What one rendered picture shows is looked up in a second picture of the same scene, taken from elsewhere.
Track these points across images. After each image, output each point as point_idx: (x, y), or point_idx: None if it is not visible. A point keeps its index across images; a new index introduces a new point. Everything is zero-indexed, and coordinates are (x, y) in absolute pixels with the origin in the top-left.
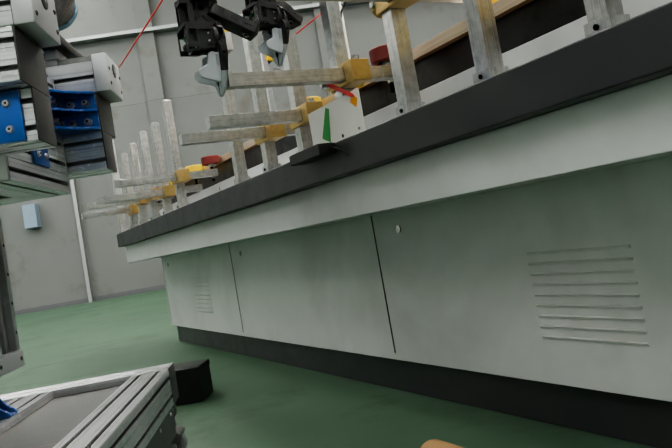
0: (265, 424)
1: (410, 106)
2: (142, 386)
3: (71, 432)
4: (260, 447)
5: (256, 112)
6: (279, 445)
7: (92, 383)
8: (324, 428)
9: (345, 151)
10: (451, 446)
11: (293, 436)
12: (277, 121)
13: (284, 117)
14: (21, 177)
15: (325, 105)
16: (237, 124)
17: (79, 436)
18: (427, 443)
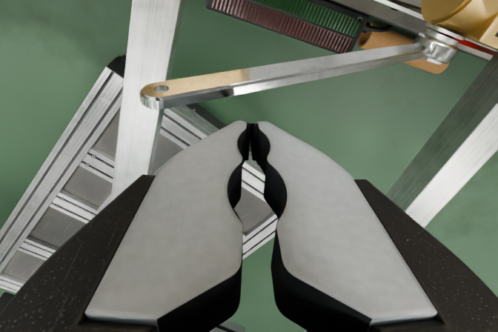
0: None
1: None
2: (184, 129)
3: (250, 190)
4: (191, 20)
5: (159, 110)
6: (204, 11)
7: (104, 128)
8: None
9: (392, 27)
10: (387, 44)
11: None
12: (178, 36)
13: (181, 10)
14: (225, 323)
15: (378, 1)
16: (156, 147)
17: (263, 192)
18: (369, 42)
